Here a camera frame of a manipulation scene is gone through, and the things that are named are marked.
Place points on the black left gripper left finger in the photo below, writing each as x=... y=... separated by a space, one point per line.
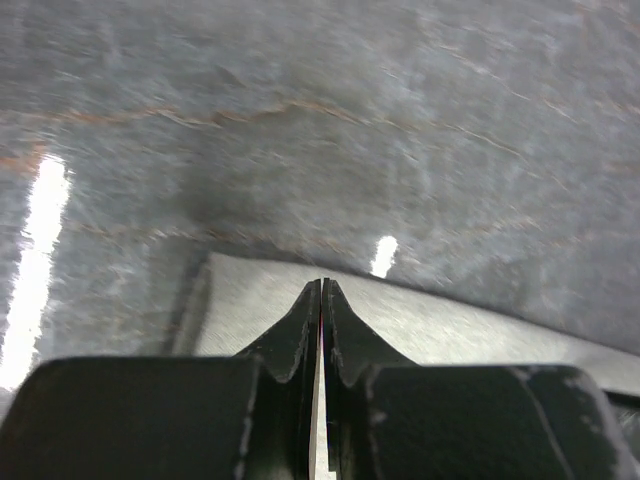
x=245 y=416

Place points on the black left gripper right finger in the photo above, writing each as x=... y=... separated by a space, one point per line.
x=391 y=418

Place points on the grey cloth napkin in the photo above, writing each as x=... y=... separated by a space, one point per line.
x=231 y=301

